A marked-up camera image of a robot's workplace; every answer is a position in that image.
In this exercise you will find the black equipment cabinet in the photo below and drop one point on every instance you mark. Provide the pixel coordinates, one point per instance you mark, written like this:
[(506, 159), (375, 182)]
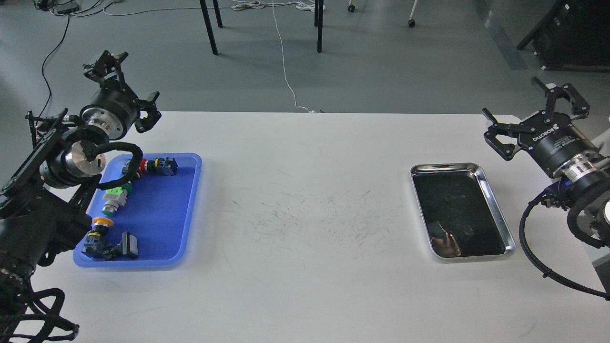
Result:
[(574, 35)]

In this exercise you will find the steel metal tray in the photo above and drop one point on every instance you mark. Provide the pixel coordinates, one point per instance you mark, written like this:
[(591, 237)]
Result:
[(461, 216)]

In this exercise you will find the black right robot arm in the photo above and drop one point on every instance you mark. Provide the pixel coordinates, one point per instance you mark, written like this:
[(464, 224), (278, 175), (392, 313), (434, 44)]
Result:
[(580, 172)]

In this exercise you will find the black power strip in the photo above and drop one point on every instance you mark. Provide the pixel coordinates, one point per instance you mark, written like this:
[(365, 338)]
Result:
[(59, 7)]

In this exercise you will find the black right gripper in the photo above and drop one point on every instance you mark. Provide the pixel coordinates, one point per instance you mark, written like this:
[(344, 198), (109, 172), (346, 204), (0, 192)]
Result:
[(555, 143)]

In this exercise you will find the black table leg right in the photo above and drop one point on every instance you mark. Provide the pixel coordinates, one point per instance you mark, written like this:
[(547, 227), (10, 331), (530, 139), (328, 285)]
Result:
[(318, 23)]

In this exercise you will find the black table leg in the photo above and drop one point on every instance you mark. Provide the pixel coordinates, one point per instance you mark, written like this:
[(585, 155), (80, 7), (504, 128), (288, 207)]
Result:
[(318, 23), (208, 23)]

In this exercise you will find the blue plastic tray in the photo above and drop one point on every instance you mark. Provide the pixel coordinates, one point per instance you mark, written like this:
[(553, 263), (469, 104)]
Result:
[(158, 213)]

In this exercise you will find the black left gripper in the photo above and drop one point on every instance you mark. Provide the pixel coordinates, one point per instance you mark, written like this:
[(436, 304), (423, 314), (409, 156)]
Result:
[(111, 109)]

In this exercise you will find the yellow push button switch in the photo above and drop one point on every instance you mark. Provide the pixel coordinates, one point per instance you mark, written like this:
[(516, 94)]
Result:
[(96, 244)]

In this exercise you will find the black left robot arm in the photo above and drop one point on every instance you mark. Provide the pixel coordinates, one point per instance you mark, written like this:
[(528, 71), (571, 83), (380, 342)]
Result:
[(44, 203)]

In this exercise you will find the black square button switch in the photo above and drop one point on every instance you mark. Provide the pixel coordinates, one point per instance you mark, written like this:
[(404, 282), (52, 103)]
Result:
[(128, 247)]

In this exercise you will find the green push button switch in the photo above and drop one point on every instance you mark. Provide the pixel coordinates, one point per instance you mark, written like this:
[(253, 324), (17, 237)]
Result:
[(115, 198)]

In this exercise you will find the black table leg left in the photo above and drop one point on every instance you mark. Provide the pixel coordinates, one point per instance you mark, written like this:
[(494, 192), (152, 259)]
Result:
[(208, 23)]

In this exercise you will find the red push button switch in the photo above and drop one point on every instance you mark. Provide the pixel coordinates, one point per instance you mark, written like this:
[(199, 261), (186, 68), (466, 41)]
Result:
[(160, 166)]

